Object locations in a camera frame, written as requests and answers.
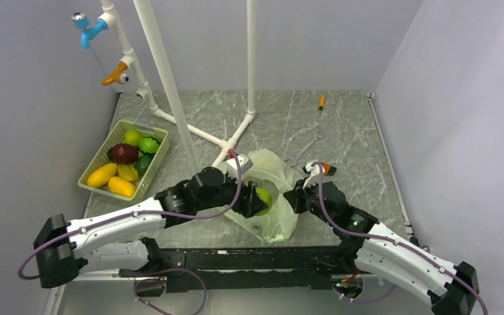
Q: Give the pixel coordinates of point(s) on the green plastic basket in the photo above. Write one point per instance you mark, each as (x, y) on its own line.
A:
(116, 137)

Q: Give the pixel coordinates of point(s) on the orange handle screwdriver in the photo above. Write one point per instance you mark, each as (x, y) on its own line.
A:
(322, 103)

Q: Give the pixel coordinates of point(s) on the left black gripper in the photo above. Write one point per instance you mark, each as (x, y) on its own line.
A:
(248, 203)

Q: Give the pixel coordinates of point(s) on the dark green fake avocado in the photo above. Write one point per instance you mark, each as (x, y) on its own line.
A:
(142, 164)

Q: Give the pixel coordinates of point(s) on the yellow fake mango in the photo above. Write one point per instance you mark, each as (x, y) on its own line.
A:
(122, 187)

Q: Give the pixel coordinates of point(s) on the silver wrench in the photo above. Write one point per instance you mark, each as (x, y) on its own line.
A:
(293, 159)

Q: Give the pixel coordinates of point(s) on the blue faucet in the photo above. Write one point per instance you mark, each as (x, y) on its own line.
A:
(88, 32)

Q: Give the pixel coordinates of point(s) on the yellow-green fake lime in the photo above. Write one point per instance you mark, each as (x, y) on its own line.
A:
(132, 137)

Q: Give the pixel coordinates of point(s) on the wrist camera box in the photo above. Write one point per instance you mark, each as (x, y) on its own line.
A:
(315, 172)
(237, 164)

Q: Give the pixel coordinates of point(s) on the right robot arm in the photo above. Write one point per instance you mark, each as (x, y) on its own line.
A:
(370, 246)

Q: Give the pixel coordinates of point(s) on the yellow fake starfruit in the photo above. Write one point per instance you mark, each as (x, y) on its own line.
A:
(128, 172)

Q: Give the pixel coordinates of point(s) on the orange faucet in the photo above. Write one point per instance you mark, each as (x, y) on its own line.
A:
(118, 76)

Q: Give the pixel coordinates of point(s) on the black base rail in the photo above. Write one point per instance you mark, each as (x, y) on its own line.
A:
(314, 267)

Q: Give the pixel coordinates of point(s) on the black orange small tool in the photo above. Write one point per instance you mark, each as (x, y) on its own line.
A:
(329, 170)

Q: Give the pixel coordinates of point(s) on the bright green fake apple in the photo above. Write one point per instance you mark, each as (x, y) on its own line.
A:
(266, 197)

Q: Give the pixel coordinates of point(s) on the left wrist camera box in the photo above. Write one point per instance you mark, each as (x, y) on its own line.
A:
(237, 164)

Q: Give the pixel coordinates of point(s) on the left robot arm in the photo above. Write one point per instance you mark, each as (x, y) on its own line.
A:
(66, 249)

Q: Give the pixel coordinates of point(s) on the dark red fake apple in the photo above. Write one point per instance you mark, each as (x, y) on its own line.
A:
(123, 154)

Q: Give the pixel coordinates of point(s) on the yellow fake lemon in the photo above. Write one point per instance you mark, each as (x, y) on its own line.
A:
(102, 175)

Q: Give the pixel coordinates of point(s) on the green fake watermelon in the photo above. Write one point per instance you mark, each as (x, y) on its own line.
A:
(149, 145)

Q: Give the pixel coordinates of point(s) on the light green plastic bag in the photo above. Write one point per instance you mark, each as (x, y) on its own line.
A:
(274, 177)

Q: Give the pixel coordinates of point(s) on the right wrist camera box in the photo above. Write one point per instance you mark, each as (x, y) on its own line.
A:
(315, 172)

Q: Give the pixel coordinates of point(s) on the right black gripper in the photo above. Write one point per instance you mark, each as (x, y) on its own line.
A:
(295, 196)

